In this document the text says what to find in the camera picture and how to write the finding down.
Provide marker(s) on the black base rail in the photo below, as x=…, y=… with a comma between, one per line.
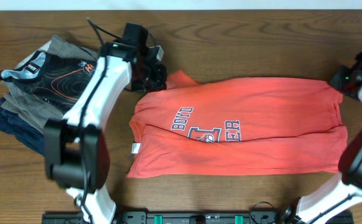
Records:
x=185, y=218

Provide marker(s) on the red soccer t-shirt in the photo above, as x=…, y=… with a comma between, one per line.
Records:
x=241, y=126

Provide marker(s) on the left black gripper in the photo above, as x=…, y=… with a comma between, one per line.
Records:
x=160, y=83

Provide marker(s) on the navy blue folded shirt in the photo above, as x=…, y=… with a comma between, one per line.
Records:
x=11, y=123

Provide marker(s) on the grey-brown folded shirt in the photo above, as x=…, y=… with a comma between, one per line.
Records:
x=33, y=110

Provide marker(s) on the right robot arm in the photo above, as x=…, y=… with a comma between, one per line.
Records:
x=330, y=203

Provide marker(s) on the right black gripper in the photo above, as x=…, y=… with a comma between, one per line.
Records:
x=336, y=80

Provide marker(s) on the black orange patterned folded shirt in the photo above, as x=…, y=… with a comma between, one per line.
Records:
x=55, y=80

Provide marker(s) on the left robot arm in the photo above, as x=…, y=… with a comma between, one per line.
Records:
x=76, y=154

